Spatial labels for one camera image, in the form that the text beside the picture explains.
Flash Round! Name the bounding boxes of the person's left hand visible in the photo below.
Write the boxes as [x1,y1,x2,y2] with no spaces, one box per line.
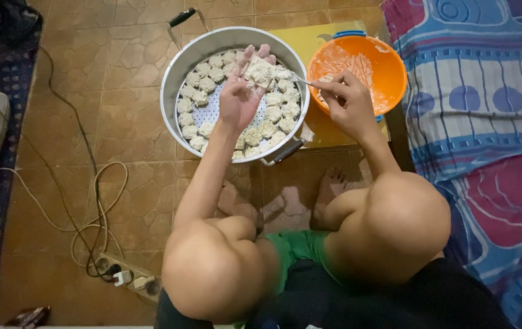
[217,44,278,134]

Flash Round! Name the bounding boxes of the person's right hand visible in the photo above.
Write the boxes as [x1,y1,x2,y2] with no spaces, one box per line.
[311,70,379,141]

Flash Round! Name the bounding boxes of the dumpling wrapper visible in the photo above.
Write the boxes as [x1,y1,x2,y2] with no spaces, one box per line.
[243,55,277,89]

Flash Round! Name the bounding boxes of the metal fork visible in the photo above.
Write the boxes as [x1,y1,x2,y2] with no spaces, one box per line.
[274,69,317,87]

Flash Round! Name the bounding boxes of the perforated white steamer tray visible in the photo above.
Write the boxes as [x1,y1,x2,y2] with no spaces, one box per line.
[175,55,305,158]

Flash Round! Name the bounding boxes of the group of raw dumplings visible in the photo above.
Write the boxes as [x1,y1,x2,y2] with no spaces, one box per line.
[176,49,302,160]

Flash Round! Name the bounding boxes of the white filling paste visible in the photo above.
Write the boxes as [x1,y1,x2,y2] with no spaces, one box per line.
[316,45,378,112]

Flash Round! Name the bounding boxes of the orange plastic bowl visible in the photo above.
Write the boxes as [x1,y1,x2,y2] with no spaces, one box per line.
[307,30,408,123]

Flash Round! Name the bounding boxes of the silver steamer pot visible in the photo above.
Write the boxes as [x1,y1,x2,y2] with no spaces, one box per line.
[160,7,311,166]

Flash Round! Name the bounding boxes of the person's right foot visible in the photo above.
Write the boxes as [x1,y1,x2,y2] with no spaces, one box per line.
[312,166,349,229]

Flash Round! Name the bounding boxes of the person's foot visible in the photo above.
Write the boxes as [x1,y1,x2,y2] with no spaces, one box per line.
[312,166,349,229]
[217,179,264,231]

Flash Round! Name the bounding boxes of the yellow low table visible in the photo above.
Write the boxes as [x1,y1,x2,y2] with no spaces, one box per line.
[268,20,392,150]

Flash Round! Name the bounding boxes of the person's left foot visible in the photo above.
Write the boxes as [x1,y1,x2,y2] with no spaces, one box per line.
[217,179,264,231]

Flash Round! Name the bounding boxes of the person's right leg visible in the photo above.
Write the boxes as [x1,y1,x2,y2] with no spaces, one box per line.
[310,171,452,287]

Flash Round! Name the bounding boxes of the person's leg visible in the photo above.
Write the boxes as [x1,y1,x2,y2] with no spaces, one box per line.
[161,215,282,325]
[310,171,452,287]

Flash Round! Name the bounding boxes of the blue patterned bed sheet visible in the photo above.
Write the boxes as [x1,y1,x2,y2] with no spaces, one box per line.
[380,0,522,329]

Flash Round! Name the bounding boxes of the green shorts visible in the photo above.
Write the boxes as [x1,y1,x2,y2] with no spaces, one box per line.
[234,230,340,329]

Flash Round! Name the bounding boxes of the person's left leg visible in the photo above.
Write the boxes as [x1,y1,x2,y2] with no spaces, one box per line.
[161,215,282,325]

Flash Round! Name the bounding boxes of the black shirt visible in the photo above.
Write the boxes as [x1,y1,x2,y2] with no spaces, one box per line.
[153,257,515,329]

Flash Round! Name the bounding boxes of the beige power strip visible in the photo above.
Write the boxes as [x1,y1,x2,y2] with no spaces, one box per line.
[95,253,162,303]

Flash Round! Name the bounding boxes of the dark blue patterned carpet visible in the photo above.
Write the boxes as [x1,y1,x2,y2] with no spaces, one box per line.
[0,0,44,326]

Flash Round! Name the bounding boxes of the black bag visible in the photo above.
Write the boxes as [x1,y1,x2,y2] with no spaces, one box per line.
[0,0,43,47]

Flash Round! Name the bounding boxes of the dark brown packet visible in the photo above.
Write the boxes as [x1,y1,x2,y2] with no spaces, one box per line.
[4,306,52,328]

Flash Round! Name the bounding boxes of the black cable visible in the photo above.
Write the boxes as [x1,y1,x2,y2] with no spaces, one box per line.
[0,45,122,280]

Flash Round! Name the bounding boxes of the white cable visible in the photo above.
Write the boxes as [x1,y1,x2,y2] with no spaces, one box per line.
[0,161,129,270]

